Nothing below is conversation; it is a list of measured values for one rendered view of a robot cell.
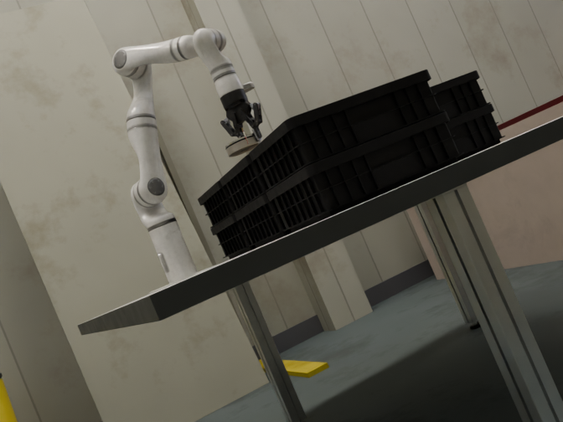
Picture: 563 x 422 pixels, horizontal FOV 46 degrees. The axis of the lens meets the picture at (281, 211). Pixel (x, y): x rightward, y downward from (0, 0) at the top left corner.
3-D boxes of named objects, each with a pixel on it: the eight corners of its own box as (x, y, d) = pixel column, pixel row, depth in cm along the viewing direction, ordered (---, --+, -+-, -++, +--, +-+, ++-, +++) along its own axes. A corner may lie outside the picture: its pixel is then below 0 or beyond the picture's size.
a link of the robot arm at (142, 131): (133, 115, 202) (121, 126, 209) (144, 201, 196) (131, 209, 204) (161, 117, 207) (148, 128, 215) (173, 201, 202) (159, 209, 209)
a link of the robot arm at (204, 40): (223, 72, 188) (240, 72, 196) (202, 23, 189) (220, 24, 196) (205, 84, 192) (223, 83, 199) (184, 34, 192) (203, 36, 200)
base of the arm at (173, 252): (169, 284, 199) (147, 230, 199) (169, 284, 208) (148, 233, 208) (198, 271, 200) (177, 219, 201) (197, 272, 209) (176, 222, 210)
